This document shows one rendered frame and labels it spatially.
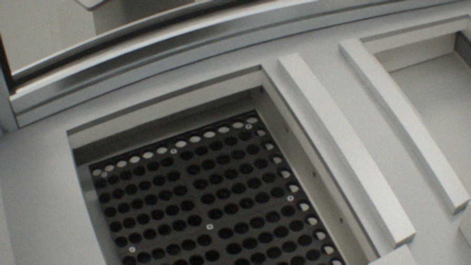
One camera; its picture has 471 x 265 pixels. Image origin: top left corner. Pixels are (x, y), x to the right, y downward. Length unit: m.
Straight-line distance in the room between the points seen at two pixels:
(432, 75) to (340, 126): 0.31
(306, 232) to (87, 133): 0.22
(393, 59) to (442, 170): 0.29
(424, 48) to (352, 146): 0.32
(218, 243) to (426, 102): 0.35
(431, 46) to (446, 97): 0.08
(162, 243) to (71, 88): 0.17
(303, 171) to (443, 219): 0.21
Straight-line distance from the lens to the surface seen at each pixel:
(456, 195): 0.49
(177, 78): 0.58
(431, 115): 0.73
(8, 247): 0.48
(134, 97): 0.57
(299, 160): 0.61
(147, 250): 0.51
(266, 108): 0.67
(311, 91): 0.54
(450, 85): 0.79
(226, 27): 0.58
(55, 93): 0.56
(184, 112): 0.69
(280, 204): 0.53
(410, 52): 0.77
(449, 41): 0.82
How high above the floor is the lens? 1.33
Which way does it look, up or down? 47 degrees down
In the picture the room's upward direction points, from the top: 4 degrees counter-clockwise
